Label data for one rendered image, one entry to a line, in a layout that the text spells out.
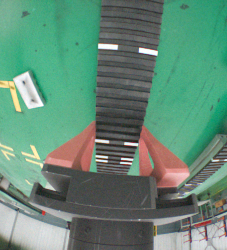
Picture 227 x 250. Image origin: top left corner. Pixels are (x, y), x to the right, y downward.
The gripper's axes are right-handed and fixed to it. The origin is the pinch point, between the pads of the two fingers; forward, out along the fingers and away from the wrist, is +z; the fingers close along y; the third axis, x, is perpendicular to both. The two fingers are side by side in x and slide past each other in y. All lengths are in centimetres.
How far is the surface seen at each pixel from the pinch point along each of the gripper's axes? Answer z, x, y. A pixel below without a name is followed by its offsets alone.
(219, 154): -0.2, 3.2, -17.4
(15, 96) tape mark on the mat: 3.3, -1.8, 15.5
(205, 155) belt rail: 1.9, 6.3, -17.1
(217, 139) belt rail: 2.1, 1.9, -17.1
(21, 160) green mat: 3.4, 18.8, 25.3
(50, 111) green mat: 3.3, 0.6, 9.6
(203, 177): -0.3, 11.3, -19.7
